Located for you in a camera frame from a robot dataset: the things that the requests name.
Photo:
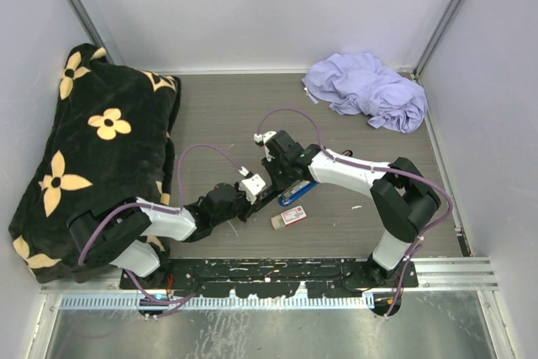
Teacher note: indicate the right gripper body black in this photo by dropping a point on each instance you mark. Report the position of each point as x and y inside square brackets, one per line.
[277, 170]

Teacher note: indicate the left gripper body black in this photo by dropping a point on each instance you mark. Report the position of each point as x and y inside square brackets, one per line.
[240, 208]

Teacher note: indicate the black stapler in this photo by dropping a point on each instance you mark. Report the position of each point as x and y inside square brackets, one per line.
[270, 193]

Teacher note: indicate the blue stapler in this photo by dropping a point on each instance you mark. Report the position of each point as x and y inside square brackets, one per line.
[295, 192]

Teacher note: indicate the red white staple box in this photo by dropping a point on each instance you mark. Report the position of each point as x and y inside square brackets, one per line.
[288, 217]

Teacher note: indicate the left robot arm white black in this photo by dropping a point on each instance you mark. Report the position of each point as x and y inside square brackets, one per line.
[111, 231]

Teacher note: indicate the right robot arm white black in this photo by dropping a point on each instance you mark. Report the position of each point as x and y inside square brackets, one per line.
[405, 202]

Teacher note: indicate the lavender crumpled cloth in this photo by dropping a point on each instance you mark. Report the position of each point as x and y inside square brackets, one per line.
[360, 83]

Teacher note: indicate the black floral blanket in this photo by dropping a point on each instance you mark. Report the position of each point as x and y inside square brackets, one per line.
[111, 133]

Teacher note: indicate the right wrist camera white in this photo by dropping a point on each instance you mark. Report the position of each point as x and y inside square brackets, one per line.
[261, 139]

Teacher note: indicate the white cable duct strip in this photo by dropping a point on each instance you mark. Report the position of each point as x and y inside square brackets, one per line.
[135, 301]

